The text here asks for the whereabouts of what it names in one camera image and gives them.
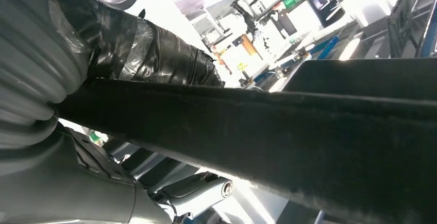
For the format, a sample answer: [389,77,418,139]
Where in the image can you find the black monitor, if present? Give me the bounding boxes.
[306,0,346,28]

